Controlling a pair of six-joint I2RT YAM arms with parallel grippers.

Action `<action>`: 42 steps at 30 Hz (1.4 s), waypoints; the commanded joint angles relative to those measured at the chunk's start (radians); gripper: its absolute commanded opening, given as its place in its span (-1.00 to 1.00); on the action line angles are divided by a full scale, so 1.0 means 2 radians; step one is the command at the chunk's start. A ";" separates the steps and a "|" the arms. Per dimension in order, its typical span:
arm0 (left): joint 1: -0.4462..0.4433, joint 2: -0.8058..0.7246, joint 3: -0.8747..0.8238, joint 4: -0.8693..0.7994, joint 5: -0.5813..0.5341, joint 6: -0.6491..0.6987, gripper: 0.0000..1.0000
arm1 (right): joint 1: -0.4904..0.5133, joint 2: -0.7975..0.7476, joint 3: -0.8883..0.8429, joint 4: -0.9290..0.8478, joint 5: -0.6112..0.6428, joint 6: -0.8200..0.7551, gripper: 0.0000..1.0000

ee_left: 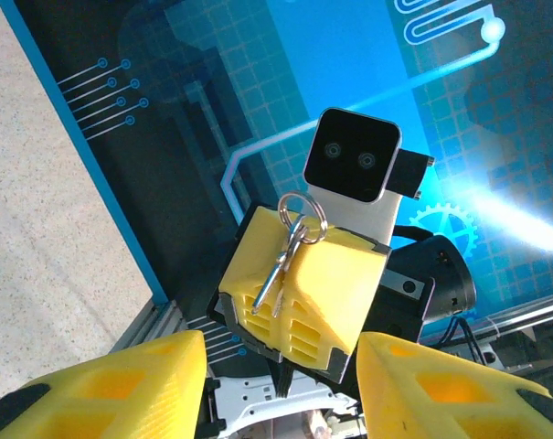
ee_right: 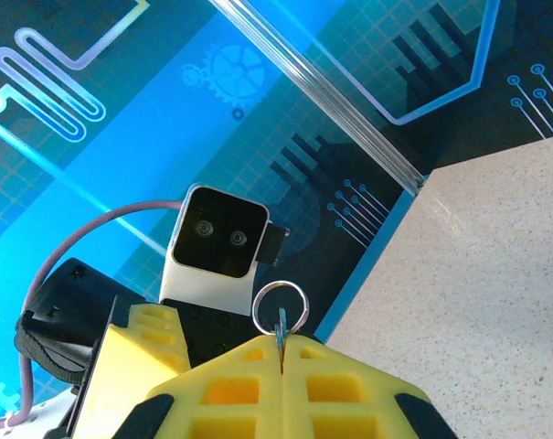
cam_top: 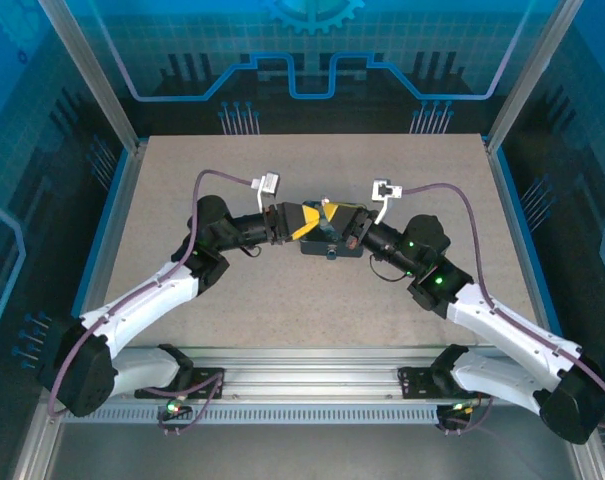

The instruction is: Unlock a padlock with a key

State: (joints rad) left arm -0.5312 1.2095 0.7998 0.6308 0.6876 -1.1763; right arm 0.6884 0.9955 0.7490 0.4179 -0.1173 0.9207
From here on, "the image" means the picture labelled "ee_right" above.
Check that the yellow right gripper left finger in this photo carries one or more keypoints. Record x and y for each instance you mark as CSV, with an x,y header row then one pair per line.
x,y
189,388

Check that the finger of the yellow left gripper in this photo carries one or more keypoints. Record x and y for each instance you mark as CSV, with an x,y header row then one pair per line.
x,y
134,366

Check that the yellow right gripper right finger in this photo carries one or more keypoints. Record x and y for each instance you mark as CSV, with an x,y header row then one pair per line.
x,y
376,388

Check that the teal key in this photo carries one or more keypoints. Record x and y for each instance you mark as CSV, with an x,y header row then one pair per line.
x,y
281,334

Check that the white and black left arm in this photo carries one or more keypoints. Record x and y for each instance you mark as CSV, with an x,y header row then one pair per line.
x,y
38,420

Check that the blue table edge strip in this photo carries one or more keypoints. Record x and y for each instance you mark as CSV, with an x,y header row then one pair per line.
x,y
362,270

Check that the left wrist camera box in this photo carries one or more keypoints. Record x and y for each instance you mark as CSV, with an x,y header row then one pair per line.
x,y
216,233

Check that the aluminium frame post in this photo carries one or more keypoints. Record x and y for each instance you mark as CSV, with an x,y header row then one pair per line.
x,y
322,87

